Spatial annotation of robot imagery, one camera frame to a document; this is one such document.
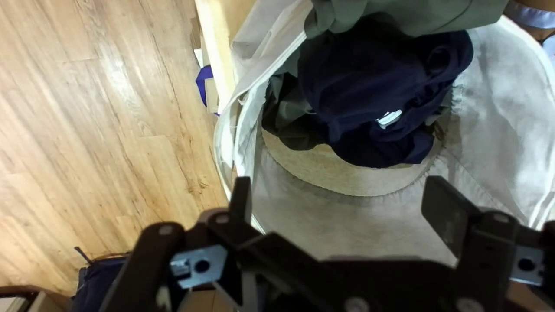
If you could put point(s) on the olive green garment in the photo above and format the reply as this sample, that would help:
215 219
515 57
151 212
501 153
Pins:
411 18

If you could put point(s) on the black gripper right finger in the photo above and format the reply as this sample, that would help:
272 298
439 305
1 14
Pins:
492 250

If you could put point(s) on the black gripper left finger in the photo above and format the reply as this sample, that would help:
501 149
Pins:
168 262

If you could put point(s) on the dark navy underwear garment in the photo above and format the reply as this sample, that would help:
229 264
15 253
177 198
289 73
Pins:
373 89

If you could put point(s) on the white mesh laundry bag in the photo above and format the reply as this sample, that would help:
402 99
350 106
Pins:
494 144

